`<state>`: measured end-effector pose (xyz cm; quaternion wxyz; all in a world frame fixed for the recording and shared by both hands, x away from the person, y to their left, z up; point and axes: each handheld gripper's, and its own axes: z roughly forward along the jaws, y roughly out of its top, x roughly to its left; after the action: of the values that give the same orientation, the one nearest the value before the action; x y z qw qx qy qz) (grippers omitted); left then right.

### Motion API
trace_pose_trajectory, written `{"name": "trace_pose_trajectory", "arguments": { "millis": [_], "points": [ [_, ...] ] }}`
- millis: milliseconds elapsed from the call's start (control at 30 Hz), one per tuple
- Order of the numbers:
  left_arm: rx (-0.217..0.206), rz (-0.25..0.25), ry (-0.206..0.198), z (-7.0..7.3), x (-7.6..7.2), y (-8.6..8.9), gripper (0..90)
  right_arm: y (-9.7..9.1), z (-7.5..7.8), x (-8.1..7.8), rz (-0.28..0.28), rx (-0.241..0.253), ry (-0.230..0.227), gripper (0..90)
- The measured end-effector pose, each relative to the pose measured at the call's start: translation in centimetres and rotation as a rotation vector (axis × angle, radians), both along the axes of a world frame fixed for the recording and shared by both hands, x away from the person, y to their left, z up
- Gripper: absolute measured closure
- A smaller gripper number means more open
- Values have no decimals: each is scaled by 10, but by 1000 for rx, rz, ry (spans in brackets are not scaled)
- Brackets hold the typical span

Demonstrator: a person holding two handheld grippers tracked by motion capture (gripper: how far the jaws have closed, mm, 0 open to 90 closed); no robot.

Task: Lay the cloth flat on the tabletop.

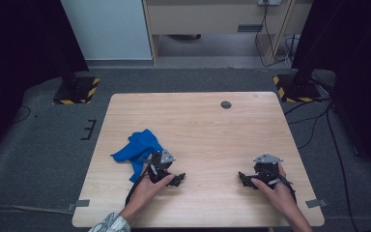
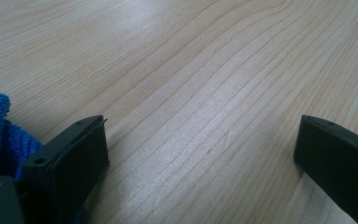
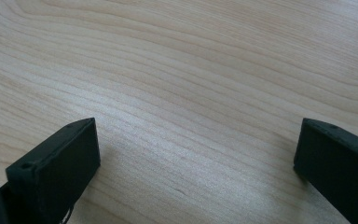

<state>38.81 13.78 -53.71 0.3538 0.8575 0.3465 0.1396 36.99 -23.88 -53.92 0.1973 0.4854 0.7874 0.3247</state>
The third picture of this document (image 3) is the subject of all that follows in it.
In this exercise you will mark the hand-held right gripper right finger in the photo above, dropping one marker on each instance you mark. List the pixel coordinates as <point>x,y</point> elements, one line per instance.
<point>338,165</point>

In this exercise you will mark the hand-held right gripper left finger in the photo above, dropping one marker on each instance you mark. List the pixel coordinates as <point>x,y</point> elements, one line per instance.
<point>59,168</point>

